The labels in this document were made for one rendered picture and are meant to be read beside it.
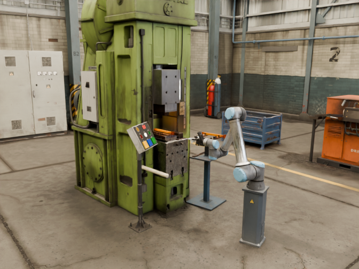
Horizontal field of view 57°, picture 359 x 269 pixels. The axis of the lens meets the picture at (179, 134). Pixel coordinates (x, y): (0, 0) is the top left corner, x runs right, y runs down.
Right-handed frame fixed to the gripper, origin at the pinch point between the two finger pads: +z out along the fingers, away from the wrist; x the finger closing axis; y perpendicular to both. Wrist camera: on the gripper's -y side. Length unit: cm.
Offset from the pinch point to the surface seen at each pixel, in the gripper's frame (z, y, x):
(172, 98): 33, -42, 0
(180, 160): 26.9, 35.3, 8.2
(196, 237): -36, 101, -30
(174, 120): 52, -11, 23
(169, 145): 26.8, 13.5, -10.3
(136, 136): 12, -10, -71
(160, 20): 41, -131, -12
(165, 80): 33, -64, -12
